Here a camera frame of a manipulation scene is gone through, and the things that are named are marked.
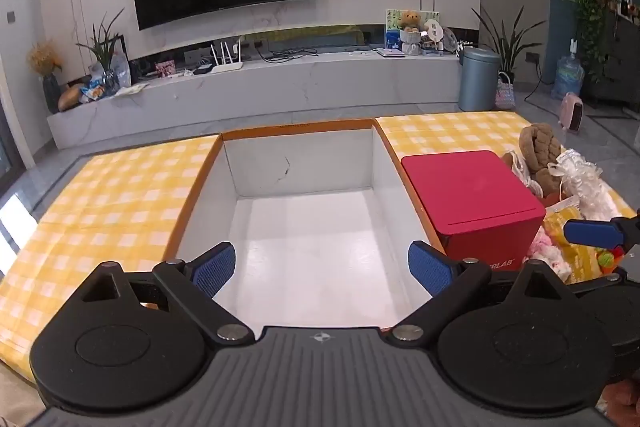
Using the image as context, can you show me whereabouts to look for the orange cardboard box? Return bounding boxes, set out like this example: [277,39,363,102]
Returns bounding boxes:
[162,119,451,343]

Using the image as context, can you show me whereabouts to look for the vase with yellow flowers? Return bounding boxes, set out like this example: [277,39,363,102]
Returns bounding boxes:
[27,41,64,114]

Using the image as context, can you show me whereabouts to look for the teddy bear display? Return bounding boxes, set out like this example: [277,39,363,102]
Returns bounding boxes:
[385,9,441,51]

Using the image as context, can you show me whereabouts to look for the pink space heater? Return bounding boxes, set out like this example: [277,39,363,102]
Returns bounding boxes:
[559,92,586,132]

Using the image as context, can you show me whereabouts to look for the brown plush slipper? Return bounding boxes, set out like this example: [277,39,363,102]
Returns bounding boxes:
[518,123,563,172]
[525,167,563,200]

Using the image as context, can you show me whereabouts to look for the blue water bottle with pump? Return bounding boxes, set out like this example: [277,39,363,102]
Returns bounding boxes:
[551,38,585,100]

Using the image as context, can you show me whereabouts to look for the brown teddy bear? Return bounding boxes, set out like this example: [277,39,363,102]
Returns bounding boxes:
[398,10,426,55]

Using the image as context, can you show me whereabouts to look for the blue-grey trash can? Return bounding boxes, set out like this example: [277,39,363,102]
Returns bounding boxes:
[458,47,501,112]

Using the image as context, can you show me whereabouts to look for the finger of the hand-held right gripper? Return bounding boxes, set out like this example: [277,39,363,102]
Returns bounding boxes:
[562,214,640,250]

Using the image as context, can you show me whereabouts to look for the black cables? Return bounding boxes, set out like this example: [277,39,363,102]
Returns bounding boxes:
[256,46,321,60]

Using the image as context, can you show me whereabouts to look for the white router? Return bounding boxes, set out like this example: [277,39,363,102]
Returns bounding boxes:
[210,37,244,74]

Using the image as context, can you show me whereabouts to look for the red box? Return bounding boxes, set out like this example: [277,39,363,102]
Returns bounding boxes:
[401,150,547,270]

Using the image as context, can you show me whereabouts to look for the dark cabinet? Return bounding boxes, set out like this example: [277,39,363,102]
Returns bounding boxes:
[585,4,640,114]

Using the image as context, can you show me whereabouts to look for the blue snack bag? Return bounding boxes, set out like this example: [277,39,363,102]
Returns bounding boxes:
[80,74,109,102]

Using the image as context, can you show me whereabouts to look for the bagged bread loaf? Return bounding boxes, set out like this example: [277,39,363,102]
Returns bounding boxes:
[57,83,89,112]

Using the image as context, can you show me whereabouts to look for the bushy plant on cabinet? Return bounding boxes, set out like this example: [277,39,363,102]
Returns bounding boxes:
[562,0,618,82]

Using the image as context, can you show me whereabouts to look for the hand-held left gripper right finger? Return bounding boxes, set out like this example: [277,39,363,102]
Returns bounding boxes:
[385,241,576,344]

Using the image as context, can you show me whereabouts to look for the white marble television cabinet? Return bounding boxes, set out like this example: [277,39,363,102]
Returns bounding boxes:
[47,49,463,151]

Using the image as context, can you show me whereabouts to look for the yellow checked blanket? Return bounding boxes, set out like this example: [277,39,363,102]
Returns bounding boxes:
[0,109,640,383]

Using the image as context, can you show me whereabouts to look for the slim green potted plant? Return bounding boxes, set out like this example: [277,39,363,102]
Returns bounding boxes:
[76,8,126,82]

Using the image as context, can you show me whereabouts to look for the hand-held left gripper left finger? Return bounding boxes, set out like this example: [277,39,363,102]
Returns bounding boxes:
[75,242,253,343]

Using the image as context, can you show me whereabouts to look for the colourful small toy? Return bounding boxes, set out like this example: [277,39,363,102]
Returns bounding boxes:
[596,246,626,275]

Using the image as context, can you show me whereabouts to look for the round white hand fan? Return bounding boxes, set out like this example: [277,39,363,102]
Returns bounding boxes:
[425,18,445,46]

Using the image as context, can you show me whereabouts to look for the tall leafy potted plant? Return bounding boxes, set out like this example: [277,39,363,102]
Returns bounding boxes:
[471,4,547,84]

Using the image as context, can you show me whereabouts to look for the pastel woven bag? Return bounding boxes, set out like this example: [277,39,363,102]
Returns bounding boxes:
[495,72,516,110]

